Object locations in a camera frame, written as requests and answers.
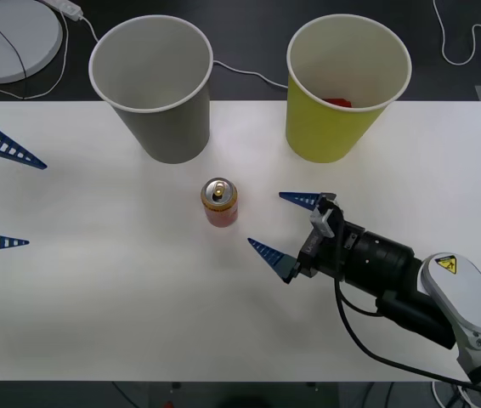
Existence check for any yellow-green plastic waste bin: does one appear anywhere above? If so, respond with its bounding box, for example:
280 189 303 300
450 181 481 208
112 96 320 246
285 13 414 165

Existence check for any white wavy cable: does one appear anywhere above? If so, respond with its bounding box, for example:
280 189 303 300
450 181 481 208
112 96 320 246
432 0 481 66

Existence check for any orange drink can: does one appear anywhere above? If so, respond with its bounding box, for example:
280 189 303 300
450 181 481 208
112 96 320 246
199 176 240 229

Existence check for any white cable under table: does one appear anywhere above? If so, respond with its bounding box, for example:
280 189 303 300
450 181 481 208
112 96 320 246
430 381 452 407

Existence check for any white power strip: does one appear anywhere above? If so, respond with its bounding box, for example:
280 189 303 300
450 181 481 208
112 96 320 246
38 0 84 20

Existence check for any white power strip cable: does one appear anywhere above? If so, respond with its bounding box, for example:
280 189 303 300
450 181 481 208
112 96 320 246
78 14 289 90

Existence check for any grey plastic waste bin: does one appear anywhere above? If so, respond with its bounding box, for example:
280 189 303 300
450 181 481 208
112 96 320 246
88 14 215 166

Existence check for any thin black cable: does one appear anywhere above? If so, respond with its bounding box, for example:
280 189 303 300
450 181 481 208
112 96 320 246
0 5 28 99

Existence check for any white round disc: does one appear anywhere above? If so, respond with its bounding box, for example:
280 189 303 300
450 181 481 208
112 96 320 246
0 0 65 84

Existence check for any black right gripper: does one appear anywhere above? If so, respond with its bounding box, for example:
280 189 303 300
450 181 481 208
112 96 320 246
246 190 363 285

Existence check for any white looping cable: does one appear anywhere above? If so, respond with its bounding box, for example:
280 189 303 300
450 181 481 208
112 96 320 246
0 8 71 101

